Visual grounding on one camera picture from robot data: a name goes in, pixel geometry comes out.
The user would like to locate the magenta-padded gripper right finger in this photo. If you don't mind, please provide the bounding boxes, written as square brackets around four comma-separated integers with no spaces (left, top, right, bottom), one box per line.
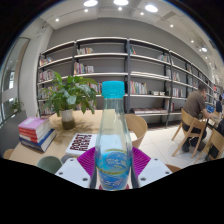
[130,146,173,189]

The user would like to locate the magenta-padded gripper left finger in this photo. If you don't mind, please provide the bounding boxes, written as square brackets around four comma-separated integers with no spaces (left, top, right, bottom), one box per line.
[54,147,98,190]

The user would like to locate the clear blue-capped drink bottle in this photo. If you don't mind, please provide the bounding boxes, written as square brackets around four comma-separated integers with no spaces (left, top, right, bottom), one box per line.
[93,80,134,192]

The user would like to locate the grey-green patterned ceramic mug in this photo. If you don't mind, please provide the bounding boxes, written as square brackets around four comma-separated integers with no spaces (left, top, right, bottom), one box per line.
[35,155,64,175]

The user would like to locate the white printed paperback book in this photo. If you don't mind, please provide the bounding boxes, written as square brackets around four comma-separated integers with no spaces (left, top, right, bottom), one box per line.
[65,133,98,157]

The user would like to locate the dark blue thick book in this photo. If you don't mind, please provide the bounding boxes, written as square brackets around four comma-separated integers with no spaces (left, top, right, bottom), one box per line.
[18,129,57,153]

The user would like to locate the red hardcover book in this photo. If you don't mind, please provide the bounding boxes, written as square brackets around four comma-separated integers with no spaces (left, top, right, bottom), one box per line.
[18,125,52,143]

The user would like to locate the slatted wooden chair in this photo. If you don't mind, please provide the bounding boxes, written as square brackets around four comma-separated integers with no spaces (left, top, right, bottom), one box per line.
[171,108,208,158]
[199,127,224,162]

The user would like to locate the pink hardcover book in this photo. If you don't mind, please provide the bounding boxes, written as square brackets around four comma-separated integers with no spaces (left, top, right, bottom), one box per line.
[17,116,51,131]

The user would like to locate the green potted table plant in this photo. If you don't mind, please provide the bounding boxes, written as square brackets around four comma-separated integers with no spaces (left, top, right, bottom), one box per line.
[41,71,99,131]

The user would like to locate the person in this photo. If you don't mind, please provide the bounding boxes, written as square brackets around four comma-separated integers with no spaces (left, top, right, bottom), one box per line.
[181,83,218,154]

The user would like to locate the green window potted plant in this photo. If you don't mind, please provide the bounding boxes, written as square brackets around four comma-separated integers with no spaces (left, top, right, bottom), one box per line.
[9,98,25,115]

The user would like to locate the round ceiling lights group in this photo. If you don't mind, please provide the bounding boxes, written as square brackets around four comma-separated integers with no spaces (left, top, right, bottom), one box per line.
[54,0,209,53]

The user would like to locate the grey wall shelf unit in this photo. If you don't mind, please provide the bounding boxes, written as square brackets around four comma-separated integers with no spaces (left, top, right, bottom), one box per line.
[35,36,218,128]

